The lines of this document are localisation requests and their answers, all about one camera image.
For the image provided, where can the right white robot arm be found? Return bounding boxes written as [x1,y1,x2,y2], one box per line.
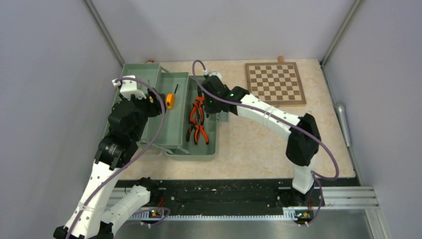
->
[200,73,321,205]

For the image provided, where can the orange needle nose pliers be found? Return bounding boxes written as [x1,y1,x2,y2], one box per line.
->
[196,86,205,125]

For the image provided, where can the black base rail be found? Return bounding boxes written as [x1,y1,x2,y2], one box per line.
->
[108,179,325,219]

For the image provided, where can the green plastic toolbox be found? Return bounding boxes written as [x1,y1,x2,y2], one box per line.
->
[96,63,228,162]

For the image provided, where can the orange tape measure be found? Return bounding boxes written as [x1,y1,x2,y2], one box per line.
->
[166,84,179,110]

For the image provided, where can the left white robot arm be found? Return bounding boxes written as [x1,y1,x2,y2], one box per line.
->
[53,91,166,239]

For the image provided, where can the wooden chessboard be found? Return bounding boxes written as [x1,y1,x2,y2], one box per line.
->
[245,62,307,107]

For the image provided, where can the grey metal flashlight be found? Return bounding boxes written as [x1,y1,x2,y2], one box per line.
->
[334,102,351,147]

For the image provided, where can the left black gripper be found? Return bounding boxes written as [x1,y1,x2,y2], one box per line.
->
[120,87,167,141]

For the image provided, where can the orange long nose pliers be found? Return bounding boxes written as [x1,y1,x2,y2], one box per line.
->
[194,124,209,145]

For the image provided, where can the orange diagonal cutters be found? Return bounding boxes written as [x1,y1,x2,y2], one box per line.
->
[185,122,199,144]

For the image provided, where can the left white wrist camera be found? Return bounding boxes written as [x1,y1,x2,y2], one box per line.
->
[112,75,147,100]

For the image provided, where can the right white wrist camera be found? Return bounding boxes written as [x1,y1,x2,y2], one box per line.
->
[203,69,222,80]

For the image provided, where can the orange combination pliers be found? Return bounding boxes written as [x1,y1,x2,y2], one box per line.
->
[189,100,201,124]

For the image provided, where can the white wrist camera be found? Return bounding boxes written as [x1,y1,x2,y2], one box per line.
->
[203,69,222,80]
[112,75,147,100]

